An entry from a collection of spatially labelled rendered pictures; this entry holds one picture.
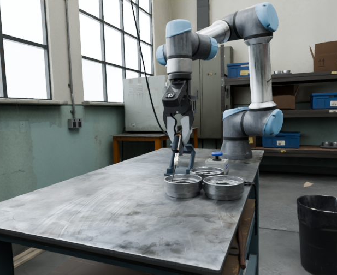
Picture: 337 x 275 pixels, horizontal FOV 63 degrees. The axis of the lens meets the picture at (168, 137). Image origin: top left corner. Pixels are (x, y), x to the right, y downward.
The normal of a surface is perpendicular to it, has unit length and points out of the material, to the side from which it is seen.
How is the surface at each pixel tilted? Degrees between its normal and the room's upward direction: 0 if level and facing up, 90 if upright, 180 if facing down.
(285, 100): 82
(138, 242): 0
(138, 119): 90
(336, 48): 92
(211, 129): 90
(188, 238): 0
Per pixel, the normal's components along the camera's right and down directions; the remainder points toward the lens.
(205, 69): -0.38, 0.10
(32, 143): 0.93, 0.00
